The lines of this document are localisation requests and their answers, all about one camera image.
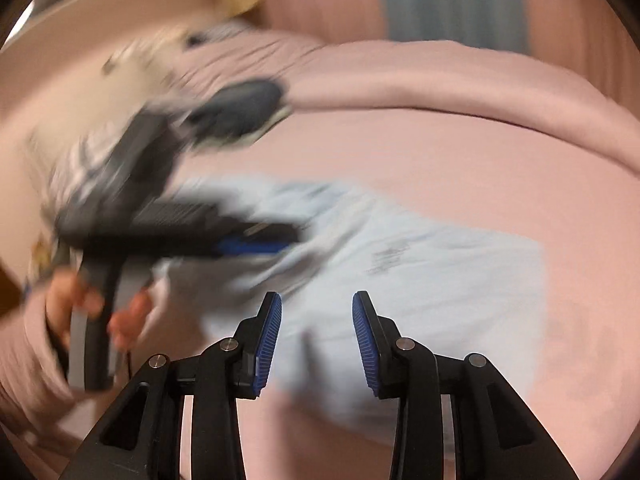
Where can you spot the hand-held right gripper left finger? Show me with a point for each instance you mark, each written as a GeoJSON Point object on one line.
{"type": "Point", "coordinates": [267, 340]}

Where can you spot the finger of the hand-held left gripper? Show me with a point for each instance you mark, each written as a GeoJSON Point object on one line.
{"type": "Point", "coordinates": [255, 240]}

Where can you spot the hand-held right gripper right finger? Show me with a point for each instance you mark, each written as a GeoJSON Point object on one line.
{"type": "Point", "coordinates": [362, 345]}

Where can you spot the light blue pants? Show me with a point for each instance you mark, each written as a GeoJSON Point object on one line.
{"type": "Point", "coordinates": [425, 300]}

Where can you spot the person's left forearm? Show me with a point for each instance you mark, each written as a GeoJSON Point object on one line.
{"type": "Point", "coordinates": [25, 355]}

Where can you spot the person's left hand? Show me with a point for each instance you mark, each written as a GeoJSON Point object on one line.
{"type": "Point", "coordinates": [82, 302]}

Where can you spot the plaid checked cloth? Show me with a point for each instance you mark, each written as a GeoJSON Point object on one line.
{"type": "Point", "coordinates": [82, 165]}

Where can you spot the light green folded cloth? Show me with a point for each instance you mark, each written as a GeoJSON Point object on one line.
{"type": "Point", "coordinates": [262, 132]}

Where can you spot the dark blue folded jeans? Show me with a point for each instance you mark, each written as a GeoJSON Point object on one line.
{"type": "Point", "coordinates": [240, 105]}

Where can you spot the pink bed sheet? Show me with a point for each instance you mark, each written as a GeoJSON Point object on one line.
{"type": "Point", "coordinates": [410, 180]}

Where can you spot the blue checkered cloth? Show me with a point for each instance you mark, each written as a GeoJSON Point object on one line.
{"type": "Point", "coordinates": [220, 35]}

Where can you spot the pink duvet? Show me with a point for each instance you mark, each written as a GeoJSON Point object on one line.
{"type": "Point", "coordinates": [425, 80]}

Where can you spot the blue curtain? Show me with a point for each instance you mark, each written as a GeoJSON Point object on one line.
{"type": "Point", "coordinates": [450, 0]}

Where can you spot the pink curtain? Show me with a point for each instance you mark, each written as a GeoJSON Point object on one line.
{"type": "Point", "coordinates": [575, 25]}

